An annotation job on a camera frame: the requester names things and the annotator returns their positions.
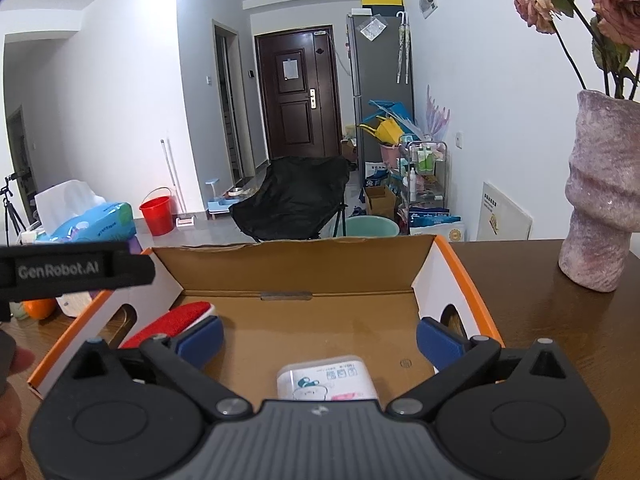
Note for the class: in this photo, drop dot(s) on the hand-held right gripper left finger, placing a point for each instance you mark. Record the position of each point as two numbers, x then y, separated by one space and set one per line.
200 340

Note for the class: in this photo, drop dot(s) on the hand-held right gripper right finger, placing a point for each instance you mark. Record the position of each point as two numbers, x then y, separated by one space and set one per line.
440 342

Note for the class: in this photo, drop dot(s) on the orange-edged cardboard box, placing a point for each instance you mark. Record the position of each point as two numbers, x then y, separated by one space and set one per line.
325 320

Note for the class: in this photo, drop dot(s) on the person's left hand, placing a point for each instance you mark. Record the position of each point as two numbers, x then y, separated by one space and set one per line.
10 435

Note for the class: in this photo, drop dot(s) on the white plastic packet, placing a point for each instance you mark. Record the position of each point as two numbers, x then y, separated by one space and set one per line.
75 304

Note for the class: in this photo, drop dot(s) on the red lint brush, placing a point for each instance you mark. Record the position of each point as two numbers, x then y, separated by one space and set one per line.
165 320

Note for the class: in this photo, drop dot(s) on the orange fruit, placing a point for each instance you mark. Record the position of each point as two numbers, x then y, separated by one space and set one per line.
40 308

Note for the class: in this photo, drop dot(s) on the blue tissue pack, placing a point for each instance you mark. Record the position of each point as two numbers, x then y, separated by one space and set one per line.
100 222

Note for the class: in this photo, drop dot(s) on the purple tissue pack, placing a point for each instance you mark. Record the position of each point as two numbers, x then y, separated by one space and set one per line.
134 246

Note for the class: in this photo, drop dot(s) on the clear drinking glass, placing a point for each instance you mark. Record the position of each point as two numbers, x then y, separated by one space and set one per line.
17 311

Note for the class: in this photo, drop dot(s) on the black tripod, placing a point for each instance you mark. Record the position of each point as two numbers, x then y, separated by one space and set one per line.
7 205

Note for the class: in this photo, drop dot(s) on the red bucket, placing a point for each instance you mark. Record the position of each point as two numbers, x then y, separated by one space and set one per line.
156 212

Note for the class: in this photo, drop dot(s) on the white wipes packet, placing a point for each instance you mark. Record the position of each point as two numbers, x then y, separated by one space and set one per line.
325 375

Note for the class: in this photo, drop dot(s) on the blue and white carton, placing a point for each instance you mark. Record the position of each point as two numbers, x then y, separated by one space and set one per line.
435 222

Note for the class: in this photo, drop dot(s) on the white mop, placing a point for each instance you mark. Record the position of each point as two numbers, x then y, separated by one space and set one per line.
185 220

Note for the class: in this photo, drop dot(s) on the green wash basin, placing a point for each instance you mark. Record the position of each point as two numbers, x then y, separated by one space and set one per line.
370 227

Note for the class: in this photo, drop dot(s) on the blue pet feeder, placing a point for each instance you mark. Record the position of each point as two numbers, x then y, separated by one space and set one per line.
220 205

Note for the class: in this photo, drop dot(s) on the white flat board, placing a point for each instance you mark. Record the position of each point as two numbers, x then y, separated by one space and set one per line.
505 215

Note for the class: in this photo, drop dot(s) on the small brown cardboard box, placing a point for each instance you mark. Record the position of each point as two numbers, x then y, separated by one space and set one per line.
382 205

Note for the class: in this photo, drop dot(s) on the metal storage cart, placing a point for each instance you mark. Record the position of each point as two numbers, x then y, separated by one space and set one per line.
427 187

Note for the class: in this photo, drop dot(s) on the black folding chair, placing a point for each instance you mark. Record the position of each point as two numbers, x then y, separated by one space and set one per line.
290 195

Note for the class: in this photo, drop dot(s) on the blue and white bag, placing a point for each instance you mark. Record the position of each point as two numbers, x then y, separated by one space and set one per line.
376 176

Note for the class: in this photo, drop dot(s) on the pink bucket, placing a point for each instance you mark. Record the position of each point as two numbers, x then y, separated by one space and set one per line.
391 154

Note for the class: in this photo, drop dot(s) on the yellow watering can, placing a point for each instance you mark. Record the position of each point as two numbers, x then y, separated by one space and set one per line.
387 130

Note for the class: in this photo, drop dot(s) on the pink textured vase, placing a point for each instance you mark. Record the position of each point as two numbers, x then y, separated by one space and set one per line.
600 185

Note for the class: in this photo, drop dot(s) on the purple feather decoration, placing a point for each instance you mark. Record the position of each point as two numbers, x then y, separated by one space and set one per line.
437 115

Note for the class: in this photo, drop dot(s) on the dark brown entrance door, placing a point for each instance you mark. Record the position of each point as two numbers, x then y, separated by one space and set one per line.
295 110

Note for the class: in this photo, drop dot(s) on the grey refrigerator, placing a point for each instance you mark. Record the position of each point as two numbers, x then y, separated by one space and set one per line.
380 70

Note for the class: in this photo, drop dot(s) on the paper sheet on door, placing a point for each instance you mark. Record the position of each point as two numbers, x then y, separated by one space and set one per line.
290 69

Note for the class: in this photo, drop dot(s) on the clear folded umbrella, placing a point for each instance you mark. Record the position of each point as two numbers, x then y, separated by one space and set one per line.
402 45

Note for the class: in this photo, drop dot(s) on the clear plastic bag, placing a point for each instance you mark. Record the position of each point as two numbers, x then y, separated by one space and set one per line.
373 29

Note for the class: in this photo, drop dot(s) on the yellow and blue box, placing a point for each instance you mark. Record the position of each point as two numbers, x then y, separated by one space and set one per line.
382 1

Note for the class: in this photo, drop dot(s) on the dried rose bouquet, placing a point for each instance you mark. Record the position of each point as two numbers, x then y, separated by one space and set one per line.
537 5

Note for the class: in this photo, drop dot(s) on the interior door frame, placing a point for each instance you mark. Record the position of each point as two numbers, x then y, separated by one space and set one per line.
227 110
20 160

